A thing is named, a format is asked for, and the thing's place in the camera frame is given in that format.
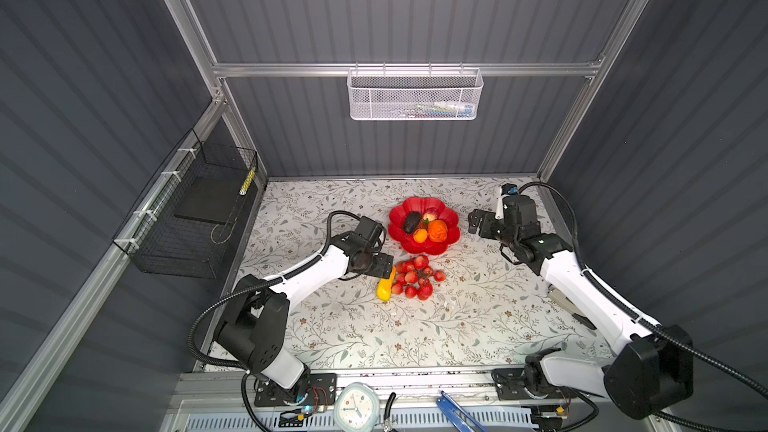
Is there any large fake orange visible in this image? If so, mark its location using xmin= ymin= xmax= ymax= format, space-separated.
xmin=427 ymin=219 xmax=449 ymax=243

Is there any dark fake avocado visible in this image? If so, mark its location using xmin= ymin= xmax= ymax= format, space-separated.
xmin=403 ymin=211 xmax=422 ymax=235

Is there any small fake orange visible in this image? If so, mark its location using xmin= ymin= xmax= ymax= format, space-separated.
xmin=412 ymin=228 xmax=429 ymax=244

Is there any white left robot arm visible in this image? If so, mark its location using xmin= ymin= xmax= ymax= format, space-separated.
xmin=213 ymin=211 xmax=393 ymax=401

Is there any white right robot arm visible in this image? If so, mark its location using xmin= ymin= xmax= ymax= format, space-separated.
xmin=468 ymin=194 xmax=694 ymax=419

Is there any red flower-shaped fruit bowl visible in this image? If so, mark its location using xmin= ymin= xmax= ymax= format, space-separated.
xmin=388 ymin=197 xmax=461 ymax=256

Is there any grey stapler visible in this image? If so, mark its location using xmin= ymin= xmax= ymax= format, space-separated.
xmin=548 ymin=285 xmax=597 ymax=331

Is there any white round clock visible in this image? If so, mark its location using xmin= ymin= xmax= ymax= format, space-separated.
xmin=333 ymin=382 xmax=381 ymax=432

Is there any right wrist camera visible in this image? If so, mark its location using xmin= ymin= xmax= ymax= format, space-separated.
xmin=495 ymin=183 xmax=517 ymax=220

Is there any white wire mesh basket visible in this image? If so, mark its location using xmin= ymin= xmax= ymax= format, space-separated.
xmin=346 ymin=65 xmax=484 ymax=121

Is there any black wire basket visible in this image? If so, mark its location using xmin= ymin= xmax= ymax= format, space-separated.
xmin=113 ymin=133 xmax=259 ymax=279

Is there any blue handled tool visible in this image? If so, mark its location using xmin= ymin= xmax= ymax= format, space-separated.
xmin=436 ymin=390 xmax=487 ymax=432

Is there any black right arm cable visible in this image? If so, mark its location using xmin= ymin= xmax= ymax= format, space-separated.
xmin=515 ymin=181 xmax=768 ymax=432

